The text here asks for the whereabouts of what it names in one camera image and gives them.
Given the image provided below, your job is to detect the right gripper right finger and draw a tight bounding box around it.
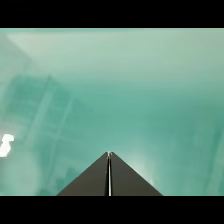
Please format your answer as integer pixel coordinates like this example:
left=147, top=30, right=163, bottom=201
left=109, top=151, right=163, bottom=197

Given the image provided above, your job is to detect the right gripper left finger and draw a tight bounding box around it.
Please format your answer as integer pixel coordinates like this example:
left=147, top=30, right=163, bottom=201
left=56, top=151, right=110, bottom=197

